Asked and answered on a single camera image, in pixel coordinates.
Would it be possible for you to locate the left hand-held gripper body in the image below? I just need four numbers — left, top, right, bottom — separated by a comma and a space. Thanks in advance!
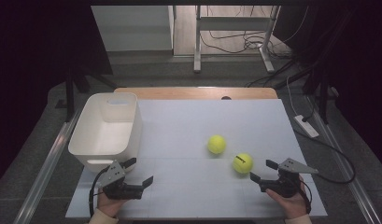
99, 160, 145, 201

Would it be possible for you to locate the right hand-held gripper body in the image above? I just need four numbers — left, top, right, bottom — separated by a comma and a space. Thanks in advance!
259, 158, 319, 199

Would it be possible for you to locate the yellow tennis ball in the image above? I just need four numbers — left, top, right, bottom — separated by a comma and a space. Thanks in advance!
206, 134, 227, 155
232, 152, 254, 175

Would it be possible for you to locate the white plastic bin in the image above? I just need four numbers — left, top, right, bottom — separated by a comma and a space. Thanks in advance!
67, 91, 144, 174

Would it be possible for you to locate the person's left hand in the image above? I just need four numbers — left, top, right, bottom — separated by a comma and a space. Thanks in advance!
97, 188, 129, 217

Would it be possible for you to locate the person's right hand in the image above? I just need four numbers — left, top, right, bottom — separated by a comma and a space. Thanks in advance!
265, 175, 308, 220

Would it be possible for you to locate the white power strip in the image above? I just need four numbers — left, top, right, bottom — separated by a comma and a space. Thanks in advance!
293, 114, 320, 139

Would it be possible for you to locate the black stand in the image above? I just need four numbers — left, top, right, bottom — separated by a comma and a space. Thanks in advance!
304, 62, 337, 125
54, 62, 118, 123

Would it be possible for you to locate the wooden table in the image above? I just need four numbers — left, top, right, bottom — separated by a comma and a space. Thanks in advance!
113, 87, 279, 101

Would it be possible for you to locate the black curtain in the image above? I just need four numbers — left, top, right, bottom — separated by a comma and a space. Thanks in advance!
274, 0, 382, 172
0, 0, 113, 188

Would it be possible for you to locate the white cabinet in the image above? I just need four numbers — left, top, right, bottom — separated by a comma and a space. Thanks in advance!
91, 5, 176, 52

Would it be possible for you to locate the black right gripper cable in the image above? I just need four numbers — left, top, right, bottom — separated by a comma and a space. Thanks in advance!
299, 178, 313, 216

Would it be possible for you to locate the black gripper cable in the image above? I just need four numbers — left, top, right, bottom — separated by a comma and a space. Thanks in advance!
88, 167, 111, 218
299, 178, 313, 216

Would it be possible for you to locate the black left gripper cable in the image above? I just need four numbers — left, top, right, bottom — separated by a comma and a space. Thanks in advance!
88, 167, 111, 218

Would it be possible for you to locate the long black cable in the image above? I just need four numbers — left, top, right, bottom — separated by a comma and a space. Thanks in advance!
293, 128, 357, 185

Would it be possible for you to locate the aluminium rail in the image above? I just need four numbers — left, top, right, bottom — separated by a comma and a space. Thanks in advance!
12, 108, 84, 224
306, 96, 382, 224

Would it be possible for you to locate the thin white cable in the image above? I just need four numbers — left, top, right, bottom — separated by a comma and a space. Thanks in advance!
286, 83, 301, 117

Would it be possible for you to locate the tangle of black floor cables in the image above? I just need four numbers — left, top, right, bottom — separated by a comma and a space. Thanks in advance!
199, 5, 292, 59

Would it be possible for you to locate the white desk frame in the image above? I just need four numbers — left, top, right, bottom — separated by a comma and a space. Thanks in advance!
192, 5, 281, 74

